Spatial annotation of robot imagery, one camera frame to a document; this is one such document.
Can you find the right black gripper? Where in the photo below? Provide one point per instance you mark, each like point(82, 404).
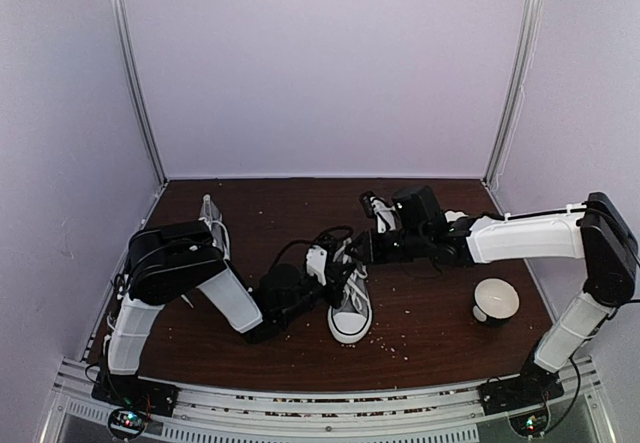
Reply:
point(372, 253)

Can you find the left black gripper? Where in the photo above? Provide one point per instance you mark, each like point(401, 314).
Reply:
point(335, 276)

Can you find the grey sneaker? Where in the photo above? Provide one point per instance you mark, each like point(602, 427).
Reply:
point(212, 223)
point(351, 320)

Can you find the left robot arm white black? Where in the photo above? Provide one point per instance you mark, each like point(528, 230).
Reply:
point(165, 263)

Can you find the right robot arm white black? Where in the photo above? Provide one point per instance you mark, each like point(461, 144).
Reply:
point(593, 231)

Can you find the white fluted ceramic bowl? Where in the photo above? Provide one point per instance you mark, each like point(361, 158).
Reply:
point(452, 216)

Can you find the black and white bowl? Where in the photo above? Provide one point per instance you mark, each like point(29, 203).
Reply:
point(495, 302)

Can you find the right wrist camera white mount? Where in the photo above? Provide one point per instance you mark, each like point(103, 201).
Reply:
point(380, 211)

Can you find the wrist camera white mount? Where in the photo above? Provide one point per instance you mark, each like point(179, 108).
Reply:
point(315, 263)
point(380, 211)

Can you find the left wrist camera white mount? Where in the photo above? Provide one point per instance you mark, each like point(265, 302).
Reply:
point(315, 263)

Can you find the front aluminium rail frame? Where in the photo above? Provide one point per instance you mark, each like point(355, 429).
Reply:
point(443, 413)

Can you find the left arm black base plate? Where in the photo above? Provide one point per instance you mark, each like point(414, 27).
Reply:
point(131, 392)

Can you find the right aluminium frame post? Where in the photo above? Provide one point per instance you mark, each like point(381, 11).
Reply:
point(515, 93)

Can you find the aluminium frame post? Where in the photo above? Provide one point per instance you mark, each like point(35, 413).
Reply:
point(136, 91)
point(515, 93)

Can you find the left aluminium frame post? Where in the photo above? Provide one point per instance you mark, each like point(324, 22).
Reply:
point(136, 91)

